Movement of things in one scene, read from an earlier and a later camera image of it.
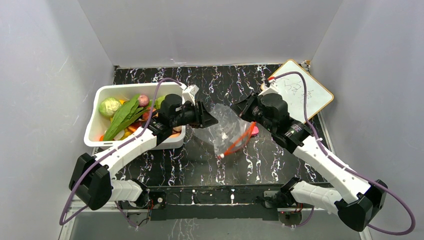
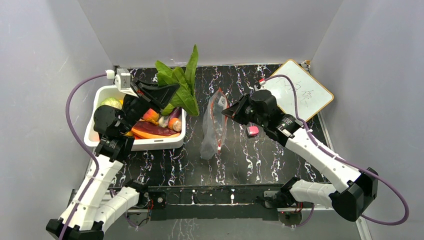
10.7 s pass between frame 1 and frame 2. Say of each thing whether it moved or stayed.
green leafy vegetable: moved
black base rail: stayed
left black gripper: moved
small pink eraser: stayed
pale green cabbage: stayed
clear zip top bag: moved
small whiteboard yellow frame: stayed
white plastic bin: stayed
